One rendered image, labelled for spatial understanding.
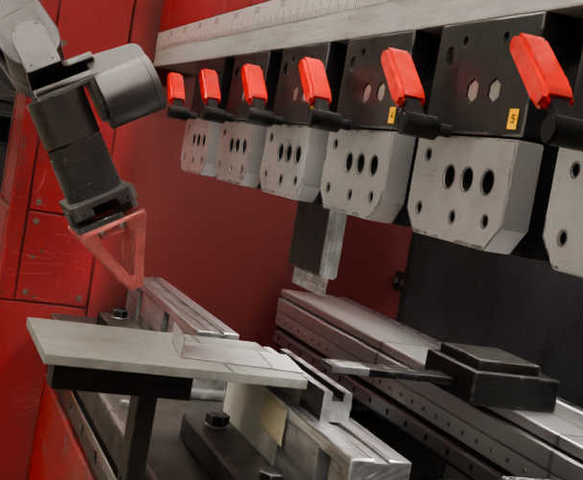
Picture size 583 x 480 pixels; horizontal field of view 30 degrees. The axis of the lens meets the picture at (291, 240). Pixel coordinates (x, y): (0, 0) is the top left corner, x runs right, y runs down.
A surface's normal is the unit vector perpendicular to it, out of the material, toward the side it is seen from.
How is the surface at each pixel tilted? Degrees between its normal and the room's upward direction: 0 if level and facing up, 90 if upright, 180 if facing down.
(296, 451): 90
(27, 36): 64
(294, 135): 90
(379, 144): 90
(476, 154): 90
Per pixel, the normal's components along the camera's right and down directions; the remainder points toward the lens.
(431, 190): -0.93, -0.14
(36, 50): 0.09, -0.37
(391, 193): 0.33, 0.12
